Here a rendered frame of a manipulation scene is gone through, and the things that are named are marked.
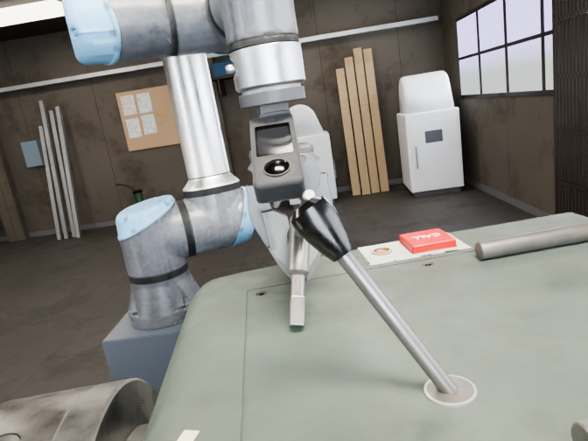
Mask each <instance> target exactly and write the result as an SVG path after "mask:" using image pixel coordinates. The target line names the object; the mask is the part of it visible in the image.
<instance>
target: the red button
mask: <svg viewBox="0 0 588 441"><path fill-rule="evenodd" d="M399 239H400V243H401V244H402V245H403V246H404V247H405V248H406V249H407V250H408V251H409V252H410V253H411V254H417V253H423V252H428V251H433V250H438V249H448V248H453V247H457V243H456V239H455V238H453V237H452V236H450V235H449V234H447V233H446V232H444V231H443V230H441V229H439V228H435V229H430V230H424V231H419V232H414V233H409V234H400V235H399Z"/></svg>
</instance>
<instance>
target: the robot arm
mask: <svg viewBox="0 0 588 441"><path fill-rule="evenodd" d="M62 6H63V10H64V13H65V17H66V23H67V27H68V30H69V34H70V38H71V41H72V45H73V50H74V54H75V57H76V59H77V60H78V61H79V62H80V63H81V64H84V65H99V64H104V65H107V66H110V65H114V64H115V63H119V62H127V61H135V60H150V59H158V58H161V60H162V62H163V66H164V73H165V78H166V81H167V86H168V89H169V94H170V98H171V105H172V109H173V114H174V117H175V122H176V126H177V130H178V137H179V141H180V145H181V150H182V153H183V158H184V162H185V169H186V173H187V177H188V181H187V184H186V185H185V187H184V189H183V194H184V199H182V200H178V201H175V199H174V198H173V197H172V196H171V195H163V196H160V197H155V198H152V199H147V200H144V201H142V202H139V203H136V204H135V205H132V206H129V207H127V208H125V209H124V210H122V211H121V212H120V213H119V214H118V215H117V216H116V219H115V224H116V228H117V233H118V236H117V238H118V241H120V244H121V248H122V254H123V258H124V261H125V265H126V268H127V271H128V275H129V281H130V295H129V320H130V323H131V325H132V326H133V327H135V328H137V329H142V330H154V329H161V328H166V327H169V326H175V325H177V324H180V323H183V322H184V319H185V316H186V312H187V309H188V306H189V304H190V302H191V300H192V298H193V296H194V295H195V293H196V292H197V291H198V290H199V289H200V287H199V286H198V284H197V282H196V281H195V279H194V278H193V275H192V274H191V272H190V270H189V267H188V263H187V259H186V258H187V257H191V256H197V255H201V254H205V253H208V252H212V251H215V250H218V249H224V248H232V247H233V246H234V245H238V244H241V243H244V242H247V241H248V240H249V239H250V238H251V236H252V234H253V232H254V229H255V230H256V232H257V233H258V234H259V235H260V237H261V239H262V241H263V242H264V244H265V246H266V247H267V248H268V250H269V252H270V253H271V254H272V255H273V257H274V258H275V260H276V262H277V263H278V265H279V266H280V268H281V269H282V270H283V272H284V273H285V274H286V275H287V276H288V277H290V278H291V275H290V274H289V273H288V254H289V242H288V240H287V234H288V231H289V229H290V226H289V221H288V217H287V215H286V213H283V212H280V211H278V210H276V208H278V207H279V205H280V203H281V201H284V200H294V199H300V200H301V199H302V195H303V192H304V191H305V190H307V189H312V190H313V191H314V192H315V193H316V195H317V196H325V197H326V198H327V199H328V200H329V201H330V202H331V203H333V196H332V192H331V189H330V187H329V185H328V174H327V173H326V172H319V168H318V166H317V164H316V162H317V161H318V160H319V156H317V155H316V154H314V152H313V144H311V143H308V142H303V143H298V140H297V134H296V130H295V124H294V120H293V115H292V114H291V111H290V109H289V102H291V101H295V100H301V99H305V86H301V84H300V83H303V82H304V81H305V70H304V63H303V57H302V51H301V45H300V43H299V38H298V26H297V20H296V13H295V7H294V1H293V0H62ZM206 53H214V54H217V55H229V56H230V59H231V60H232V61H233V62H234V64H228V65H226V72H227V74H235V75H234V85H235V90H236V91H237V92H238V93H242V95H241V96H238V97H239V103H240V107H241V109H246V108H253V107H256V109H257V114H258V118H254V119H251V120H250V122H249V124H250V140H251V151H250V152H249V160H250V166H249V167H248V170H249V171H250V172H253V184H252V185H246V187H245V186H241V185H240V180H239V179H238V178H237V177H236V176H234V175H233V174H232V173H231V172H230V170H229V166H228V158H227V153H226V149H225V144H224V140H223V135H222V131H221V124H220V119H219V115H218V110H217V106H216V101H215V97H214V89H213V84H212V80H211V75H210V72H209V67H208V63H207V55H206ZM270 202H273V204H270Z"/></svg>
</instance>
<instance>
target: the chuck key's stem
mask: <svg viewBox="0 0 588 441"><path fill-rule="evenodd" d="M291 218H292V216H291V217H290V232H289V254H288V273H289V274H290V275H291V287H290V322H289V327H303V326H304V324H305V277H306V276H307V275H308V274H309V266H310V244H309V243H308V242H307V241H305V240H304V239H303V238H299V237H296V236H295V234H294V233H295V228H294V227H293V225H292V224H291Z"/></svg>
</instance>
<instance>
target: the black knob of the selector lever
mask: <svg viewBox="0 0 588 441"><path fill-rule="evenodd" d="M291 224H292V225H293V227H294V228H295V229H296V231H297V233H298V235H299V236H300V237H302V238H303V239H304V240H305V241H307V242H308V243H309V244H310V245H312V246H313V247H314V248H315V249H316V250H317V251H318V252H319V253H321V254H322V255H323V256H325V257H326V258H328V259H329V260H331V261H332V262H336V261H338V260H339V259H340V258H341V257H343V256H344V255H346V254H347V253H348V252H349V251H350V250H351V249H352V248H353V245H352V243H351V241H350V238H349V236H348V233H347V231H346V229H345V227H344V225H343V223H342V221H341V219H340V216H339V214H338V212H337V210H336V208H335V207H334V205H333V204H332V203H331V202H330V201H329V200H328V199H327V198H326V197H325V196H313V197H311V198H310V199H308V200H307V201H306V202H305V203H304V204H303V205H302V206H300V207H299V208H298V209H296V210H295V211H294V212H293V215H292V218H291Z"/></svg>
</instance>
